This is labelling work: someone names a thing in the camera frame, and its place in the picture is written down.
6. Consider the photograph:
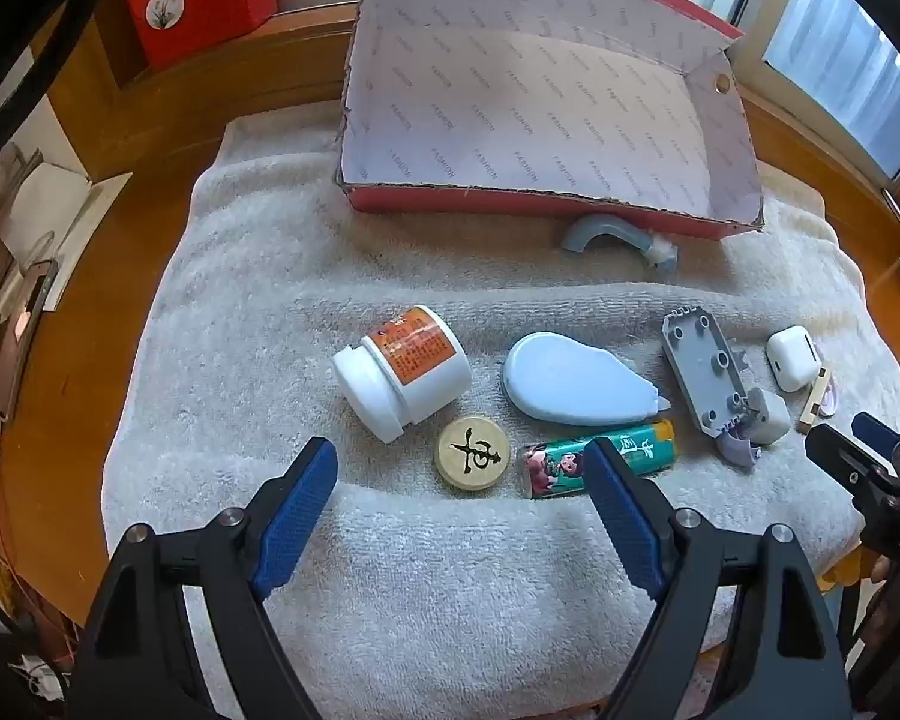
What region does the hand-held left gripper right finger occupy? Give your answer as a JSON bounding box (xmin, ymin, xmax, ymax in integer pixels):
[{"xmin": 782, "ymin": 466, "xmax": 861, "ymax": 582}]
[{"xmin": 583, "ymin": 436, "xmax": 856, "ymax": 720}]

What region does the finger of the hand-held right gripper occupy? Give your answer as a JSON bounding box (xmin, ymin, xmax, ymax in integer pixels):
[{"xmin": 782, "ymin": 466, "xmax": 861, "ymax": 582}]
[
  {"xmin": 850, "ymin": 411, "xmax": 900, "ymax": 470},
  {"xmin": 804, "ymin": 423, "xmax": 900, "ymax": 522}
]

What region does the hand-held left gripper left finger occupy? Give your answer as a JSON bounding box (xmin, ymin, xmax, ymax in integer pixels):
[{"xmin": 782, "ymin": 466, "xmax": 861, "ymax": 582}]
[{"xmin": 64, "ymin": 435, "xmax": 338, "ymax": 720}]

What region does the notched wooden piece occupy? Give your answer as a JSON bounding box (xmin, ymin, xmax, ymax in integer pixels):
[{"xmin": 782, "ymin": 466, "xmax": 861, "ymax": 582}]
[{"xmin": 797, "ymin": 366, "xmax": 832, "ymax": 434}]

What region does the white charger plug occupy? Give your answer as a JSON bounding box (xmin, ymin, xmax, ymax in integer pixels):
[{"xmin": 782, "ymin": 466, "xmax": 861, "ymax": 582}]
[{"xmin": 742, "ymin": 388, "xmax": 792, "ymax": 445}]

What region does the green printed lighter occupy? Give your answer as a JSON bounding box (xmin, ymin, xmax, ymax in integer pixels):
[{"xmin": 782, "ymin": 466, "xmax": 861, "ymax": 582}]
[{"xmin": 521, "ymin": 420, "xmax": 677, "ymax": 500}]

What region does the lavender plastic piece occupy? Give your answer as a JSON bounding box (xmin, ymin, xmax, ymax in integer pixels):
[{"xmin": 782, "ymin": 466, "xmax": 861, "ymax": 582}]
[{"xmin": 716, "ymin": 424, "xmax": 762, "ymax": 466}]

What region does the white earbuds case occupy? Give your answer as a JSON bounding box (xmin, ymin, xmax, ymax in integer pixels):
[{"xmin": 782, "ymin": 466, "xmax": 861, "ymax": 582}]
[{"xmin": 765, "ymin": 325, "xmax": 822, "ymax": 392}]

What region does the blue correction tape dispenser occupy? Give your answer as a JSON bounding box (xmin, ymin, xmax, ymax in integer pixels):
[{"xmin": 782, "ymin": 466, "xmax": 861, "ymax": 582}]
[{"xmin": 502, "ymin": 331, "xmax": 672, "ymax": 425}]

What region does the round wooden chess piece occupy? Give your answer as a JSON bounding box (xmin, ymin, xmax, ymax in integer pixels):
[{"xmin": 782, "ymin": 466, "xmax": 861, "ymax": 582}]
[{"xmin": 436, "ymin": 416, "xmax": 511, "ymax": 485}]

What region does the white pill bottle orange label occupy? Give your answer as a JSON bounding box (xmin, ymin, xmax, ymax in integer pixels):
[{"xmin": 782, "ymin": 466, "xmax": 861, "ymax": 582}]
[{"xmin": 330, "ymin": 305, "xmax": 472, "ymax": 443}]

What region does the blue curved plastic pipe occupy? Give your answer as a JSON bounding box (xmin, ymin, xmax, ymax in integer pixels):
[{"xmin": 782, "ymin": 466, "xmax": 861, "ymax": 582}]
[{"xmin": 560, "ymin": 214, "xmax": 680, "ymax": 271}]

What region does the red cardboard box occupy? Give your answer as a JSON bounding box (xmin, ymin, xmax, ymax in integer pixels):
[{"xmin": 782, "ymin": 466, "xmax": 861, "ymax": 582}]
[{"xmin": 334, "ymin": 0, "xmax": 766, "ymax": 241}]

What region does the person's right hand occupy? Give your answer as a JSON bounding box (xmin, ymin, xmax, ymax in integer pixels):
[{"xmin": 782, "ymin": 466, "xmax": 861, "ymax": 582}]
[{"xmin": 866, "ymin": 551, "xmax": 900, "ymax": 642}]

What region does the white towel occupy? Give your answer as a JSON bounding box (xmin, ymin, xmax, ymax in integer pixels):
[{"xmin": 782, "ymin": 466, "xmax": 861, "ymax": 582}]
[{"xmin": 101, "ymin": 116, "xmax": 900, "ymax": 720}]

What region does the dark flat device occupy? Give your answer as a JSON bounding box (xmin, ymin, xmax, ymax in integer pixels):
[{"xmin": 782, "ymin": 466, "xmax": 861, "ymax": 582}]
[{"xmin": 0, "ymin": 259, "xmax": 57, "ymax": 421}]

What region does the white paper booklet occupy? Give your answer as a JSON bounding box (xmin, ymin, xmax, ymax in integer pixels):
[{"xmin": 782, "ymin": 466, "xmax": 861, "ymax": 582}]
[{"xmin": 0, "ymin": 161, "xmax": 132, "ymax": 278}]

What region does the black cable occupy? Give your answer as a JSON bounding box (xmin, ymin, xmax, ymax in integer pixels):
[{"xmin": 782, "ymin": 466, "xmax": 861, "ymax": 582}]
[{"xmin": 0, "ymin": 0, "xmax": 151, "ymax": 151}]

